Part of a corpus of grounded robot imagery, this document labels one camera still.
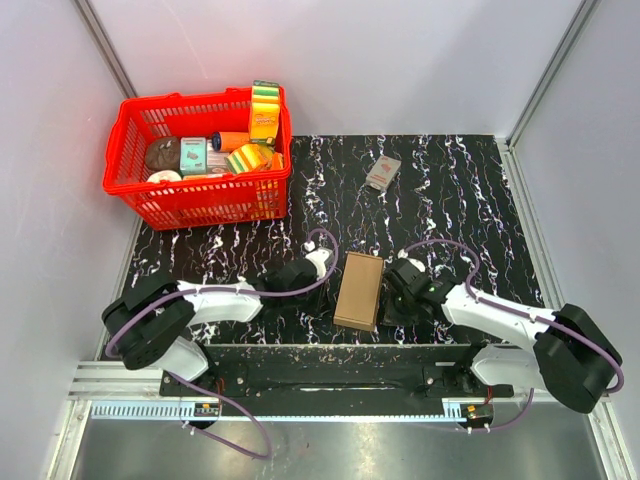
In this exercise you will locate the brown round bread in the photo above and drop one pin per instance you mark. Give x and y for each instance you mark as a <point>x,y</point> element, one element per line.
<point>163,154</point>

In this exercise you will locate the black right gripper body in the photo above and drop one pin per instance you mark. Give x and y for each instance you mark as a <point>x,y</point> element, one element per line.
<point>399,310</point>

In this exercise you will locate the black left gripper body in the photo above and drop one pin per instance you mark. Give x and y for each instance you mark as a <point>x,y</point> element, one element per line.
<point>310,301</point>

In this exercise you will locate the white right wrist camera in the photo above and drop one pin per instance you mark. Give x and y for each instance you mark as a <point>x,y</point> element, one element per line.
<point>402,254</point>

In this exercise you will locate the lying yellow green sponge pack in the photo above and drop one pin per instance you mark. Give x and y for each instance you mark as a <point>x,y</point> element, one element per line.
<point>249,158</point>

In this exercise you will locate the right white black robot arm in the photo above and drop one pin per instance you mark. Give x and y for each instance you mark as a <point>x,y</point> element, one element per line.
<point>562,352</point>

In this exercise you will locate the brown cardboard box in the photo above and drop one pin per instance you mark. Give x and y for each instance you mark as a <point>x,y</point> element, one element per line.
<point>358,300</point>

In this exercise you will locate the pink white flat box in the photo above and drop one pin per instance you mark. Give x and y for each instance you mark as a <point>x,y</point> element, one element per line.
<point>215,161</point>

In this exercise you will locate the grey card box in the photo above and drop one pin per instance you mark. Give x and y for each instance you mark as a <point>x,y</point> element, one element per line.
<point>382,173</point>

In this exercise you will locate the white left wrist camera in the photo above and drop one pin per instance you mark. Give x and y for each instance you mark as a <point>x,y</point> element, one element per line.
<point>320,257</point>

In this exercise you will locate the white round tape roll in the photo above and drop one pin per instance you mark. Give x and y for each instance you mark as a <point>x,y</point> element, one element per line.
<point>164,176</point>

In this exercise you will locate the orange cylinder can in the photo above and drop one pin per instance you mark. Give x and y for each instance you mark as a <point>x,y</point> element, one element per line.
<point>227,141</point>

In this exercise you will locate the orange snack packet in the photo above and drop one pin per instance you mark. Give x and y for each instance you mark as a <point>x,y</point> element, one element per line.
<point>277,161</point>

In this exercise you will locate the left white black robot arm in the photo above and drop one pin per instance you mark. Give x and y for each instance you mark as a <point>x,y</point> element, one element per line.
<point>146,323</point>

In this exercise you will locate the teal small box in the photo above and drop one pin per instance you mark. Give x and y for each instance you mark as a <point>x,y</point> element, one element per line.
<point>193,156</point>

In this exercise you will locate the red plastic shopping basket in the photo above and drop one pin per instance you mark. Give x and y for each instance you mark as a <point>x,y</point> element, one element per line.
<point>246,197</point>

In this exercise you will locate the tall yellow green sponge pack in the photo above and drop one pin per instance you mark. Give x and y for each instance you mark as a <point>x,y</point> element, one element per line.
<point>264,112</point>

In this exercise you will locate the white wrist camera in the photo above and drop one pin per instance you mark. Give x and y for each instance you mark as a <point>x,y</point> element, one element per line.
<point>320,257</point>
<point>402,254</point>

